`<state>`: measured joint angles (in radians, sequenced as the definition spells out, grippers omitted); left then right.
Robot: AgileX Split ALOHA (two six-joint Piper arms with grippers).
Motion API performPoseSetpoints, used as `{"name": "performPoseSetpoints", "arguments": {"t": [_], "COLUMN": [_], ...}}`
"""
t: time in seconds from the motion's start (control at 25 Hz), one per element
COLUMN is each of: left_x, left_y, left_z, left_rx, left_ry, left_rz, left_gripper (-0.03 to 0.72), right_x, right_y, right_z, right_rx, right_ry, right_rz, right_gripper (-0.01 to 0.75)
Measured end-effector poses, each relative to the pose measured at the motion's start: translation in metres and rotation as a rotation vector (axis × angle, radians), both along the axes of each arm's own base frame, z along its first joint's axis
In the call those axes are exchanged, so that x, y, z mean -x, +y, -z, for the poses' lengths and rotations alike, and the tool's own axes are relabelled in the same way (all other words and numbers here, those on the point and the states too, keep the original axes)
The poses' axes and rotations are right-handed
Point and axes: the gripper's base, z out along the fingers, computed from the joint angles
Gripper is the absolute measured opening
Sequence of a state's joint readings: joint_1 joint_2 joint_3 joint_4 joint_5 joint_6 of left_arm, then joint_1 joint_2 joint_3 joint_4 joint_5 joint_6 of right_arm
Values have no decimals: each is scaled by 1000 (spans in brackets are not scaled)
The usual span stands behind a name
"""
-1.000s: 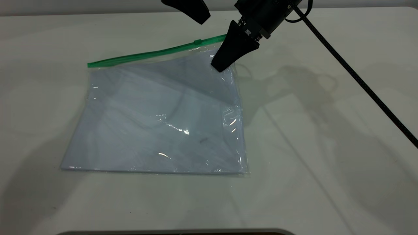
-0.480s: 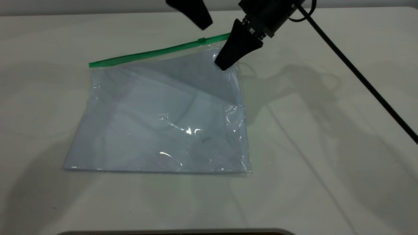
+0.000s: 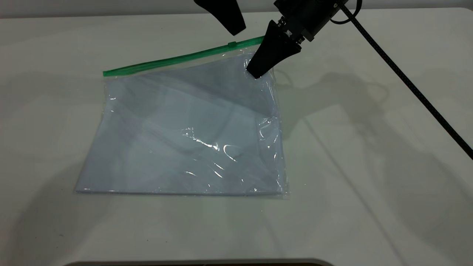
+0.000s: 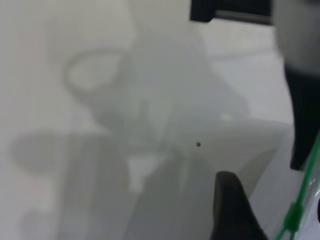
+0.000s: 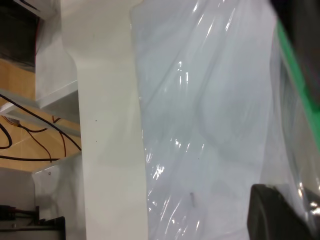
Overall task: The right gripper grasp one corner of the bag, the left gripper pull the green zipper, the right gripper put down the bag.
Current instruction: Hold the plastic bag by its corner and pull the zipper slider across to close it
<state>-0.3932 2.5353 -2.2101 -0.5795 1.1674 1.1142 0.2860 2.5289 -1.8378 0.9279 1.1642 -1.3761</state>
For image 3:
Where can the clear zip bag green zipper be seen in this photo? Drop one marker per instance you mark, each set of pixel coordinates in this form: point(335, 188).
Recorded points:
point(273, 133)

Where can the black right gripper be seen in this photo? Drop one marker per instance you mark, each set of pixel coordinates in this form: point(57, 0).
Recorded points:
point(305, 16)

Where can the white paper sheets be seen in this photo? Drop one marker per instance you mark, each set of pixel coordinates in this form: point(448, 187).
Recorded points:
point(166, 155)

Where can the green zipper slider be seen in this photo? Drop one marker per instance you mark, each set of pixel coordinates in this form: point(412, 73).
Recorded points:
point(231, 45)

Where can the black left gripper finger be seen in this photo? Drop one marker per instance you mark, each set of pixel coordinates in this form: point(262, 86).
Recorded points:
point(220, 13)
point(233, 14)

